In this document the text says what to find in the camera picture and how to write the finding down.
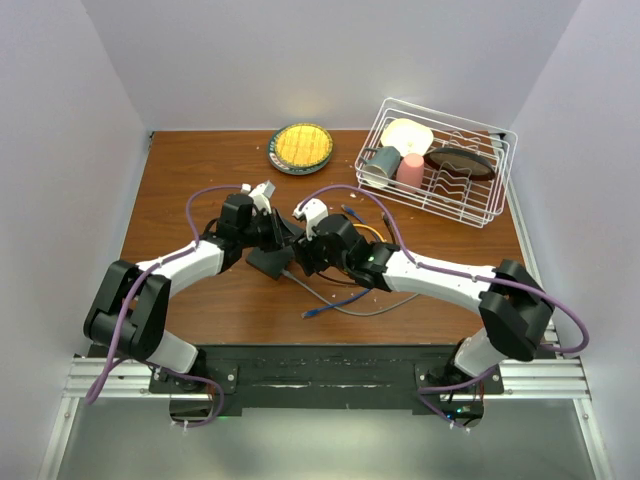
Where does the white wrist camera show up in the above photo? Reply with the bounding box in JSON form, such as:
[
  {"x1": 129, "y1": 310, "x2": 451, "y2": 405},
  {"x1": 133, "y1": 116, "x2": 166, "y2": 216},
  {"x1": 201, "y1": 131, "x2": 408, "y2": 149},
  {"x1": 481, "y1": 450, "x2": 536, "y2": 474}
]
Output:
[
  {"x1": 292, "y1": 198, "x2": 328, "y2": 240},
  {"x1": 241, "y1": 180, "x2": 276, "y2": 214}
]

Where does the white bowl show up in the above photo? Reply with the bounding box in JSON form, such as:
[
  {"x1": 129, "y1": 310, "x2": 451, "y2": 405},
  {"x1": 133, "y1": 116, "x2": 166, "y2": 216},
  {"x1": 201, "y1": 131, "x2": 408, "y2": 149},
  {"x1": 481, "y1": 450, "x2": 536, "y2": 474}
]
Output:
[{"x1": 380, "y1": 118, "x2": 434, "y2": 157}]

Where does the yellow ethernet cable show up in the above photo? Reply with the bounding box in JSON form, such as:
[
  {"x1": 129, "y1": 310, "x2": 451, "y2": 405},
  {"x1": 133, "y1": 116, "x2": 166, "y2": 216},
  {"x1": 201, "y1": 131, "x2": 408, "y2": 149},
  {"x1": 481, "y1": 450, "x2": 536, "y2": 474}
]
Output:
[{"x1": 352, "y1": 224, "x2": 386, "y2": 244}]

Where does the aluminium frame rail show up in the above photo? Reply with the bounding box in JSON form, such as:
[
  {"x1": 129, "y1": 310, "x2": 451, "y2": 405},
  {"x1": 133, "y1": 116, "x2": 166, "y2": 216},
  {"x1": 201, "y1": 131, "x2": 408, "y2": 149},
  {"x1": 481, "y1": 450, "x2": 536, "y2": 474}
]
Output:
[{"x1": 39, "y1": 349, "x2": 613, "y2": 479}]

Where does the pink cup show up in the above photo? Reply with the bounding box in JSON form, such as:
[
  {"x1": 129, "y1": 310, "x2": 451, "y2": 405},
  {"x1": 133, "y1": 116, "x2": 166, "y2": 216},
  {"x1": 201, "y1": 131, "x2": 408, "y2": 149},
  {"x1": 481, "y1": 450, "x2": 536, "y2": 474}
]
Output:
[{"x1": 396, "y1": 153, "x2": 424, "y2": 193}]

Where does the black ethernet cable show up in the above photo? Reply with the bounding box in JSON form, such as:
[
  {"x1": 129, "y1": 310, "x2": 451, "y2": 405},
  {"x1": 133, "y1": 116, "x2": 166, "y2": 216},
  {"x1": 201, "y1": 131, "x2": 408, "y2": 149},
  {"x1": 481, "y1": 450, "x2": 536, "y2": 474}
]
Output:
[{"x1": 314, "y1": 212, "x2": 401, "y2": 287}]

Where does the brown plate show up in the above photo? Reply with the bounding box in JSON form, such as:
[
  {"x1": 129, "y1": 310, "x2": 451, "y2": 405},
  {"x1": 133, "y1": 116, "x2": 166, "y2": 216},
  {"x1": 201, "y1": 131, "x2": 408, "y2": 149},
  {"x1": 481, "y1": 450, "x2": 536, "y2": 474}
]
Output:
[{"x1": 424, "y1": 147, "x2": 495, "y2": 181}]

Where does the white wire dish rack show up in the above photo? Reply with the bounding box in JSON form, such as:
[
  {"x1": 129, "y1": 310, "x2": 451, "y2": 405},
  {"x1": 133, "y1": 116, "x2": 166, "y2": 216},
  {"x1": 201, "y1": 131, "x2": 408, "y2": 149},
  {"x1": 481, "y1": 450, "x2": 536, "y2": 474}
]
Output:
[{"x1": 355, "y1": 97, "x2": 518, "y2": 228}]

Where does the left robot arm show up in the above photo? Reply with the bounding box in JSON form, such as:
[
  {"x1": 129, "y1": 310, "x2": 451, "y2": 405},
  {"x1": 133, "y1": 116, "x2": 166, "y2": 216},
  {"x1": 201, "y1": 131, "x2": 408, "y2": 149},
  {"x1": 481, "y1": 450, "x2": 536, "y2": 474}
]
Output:
[{"x1": 83, "y1": 193, "x2": 303, "y2": 392}]

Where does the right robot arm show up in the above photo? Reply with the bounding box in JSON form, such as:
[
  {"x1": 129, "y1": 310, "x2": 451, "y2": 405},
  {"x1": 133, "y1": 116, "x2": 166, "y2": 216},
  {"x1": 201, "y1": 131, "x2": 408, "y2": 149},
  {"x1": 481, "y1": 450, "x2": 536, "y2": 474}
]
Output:
[{"x1": 293, "y1": 209, "x2": 554, "y2": 393}]

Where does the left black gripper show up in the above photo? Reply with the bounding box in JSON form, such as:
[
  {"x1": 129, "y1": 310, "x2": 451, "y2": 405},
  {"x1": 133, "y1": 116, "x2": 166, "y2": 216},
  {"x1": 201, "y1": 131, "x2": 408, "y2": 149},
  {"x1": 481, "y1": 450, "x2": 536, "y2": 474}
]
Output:
[{"x1": 238, "y1": 207, "x2": 294, "y2": 253}]

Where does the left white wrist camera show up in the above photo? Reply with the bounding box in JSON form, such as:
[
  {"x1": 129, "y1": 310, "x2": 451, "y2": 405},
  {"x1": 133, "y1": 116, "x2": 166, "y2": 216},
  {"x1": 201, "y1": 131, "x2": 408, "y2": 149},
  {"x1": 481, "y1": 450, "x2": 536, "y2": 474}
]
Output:
[{"x1": 241, "y1": 180, "x2": 276, "y2": 214}]

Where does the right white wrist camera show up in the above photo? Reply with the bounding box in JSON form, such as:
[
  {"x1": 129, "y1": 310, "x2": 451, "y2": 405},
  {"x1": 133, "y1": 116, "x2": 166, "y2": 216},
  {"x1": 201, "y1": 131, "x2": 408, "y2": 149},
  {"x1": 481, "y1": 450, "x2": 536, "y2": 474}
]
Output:
[{"x1": 292, "y1": 198, "x2": 328, "y2": 240}]

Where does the black network switch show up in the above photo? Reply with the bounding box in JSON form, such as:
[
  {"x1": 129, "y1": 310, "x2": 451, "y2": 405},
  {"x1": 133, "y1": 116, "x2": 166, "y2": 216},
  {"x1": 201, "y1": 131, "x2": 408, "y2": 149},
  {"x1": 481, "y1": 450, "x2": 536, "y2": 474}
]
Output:
[{"x1": 246, "y1": 247, "x2": 294, "y2": 280}]

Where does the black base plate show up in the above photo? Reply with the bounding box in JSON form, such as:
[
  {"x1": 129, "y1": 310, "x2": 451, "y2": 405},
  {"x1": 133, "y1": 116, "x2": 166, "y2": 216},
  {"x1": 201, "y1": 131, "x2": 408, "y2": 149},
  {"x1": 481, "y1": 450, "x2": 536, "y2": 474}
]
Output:
[{"x1": 149, "y1": 345, "x2": 509, "y2": 421}]

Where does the grey mug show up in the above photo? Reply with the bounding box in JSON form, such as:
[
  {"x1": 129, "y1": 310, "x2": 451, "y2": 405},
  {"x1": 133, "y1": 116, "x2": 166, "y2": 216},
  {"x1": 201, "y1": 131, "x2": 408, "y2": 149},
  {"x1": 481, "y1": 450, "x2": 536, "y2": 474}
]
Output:
[{"x1": 362, "y1": 146, "x2": 402, "y2": 188}]

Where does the blue ethernet cable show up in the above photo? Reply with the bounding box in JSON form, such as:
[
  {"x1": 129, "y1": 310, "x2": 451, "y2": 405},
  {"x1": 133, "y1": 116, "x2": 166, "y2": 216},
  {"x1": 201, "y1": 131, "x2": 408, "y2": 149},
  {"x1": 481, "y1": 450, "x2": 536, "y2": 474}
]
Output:
[{"x1": 301, "y1": 203, "x2": 374, "y2": 320}]

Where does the yellow and green plate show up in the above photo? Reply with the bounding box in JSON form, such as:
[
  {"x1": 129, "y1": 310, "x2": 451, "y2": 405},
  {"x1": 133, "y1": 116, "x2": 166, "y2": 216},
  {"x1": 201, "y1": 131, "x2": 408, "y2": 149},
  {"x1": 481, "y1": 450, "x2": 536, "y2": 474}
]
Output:
[{"x1": 267, "y1": 123, "x2": 334, "y2": 176}]

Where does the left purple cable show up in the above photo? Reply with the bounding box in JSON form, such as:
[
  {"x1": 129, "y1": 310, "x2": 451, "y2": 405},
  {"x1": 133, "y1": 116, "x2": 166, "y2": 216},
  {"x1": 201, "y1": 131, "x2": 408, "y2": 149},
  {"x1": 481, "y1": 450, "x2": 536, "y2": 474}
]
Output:
[{"x1": 84, "y1": 183, "x2": 251, "y2": 427}]

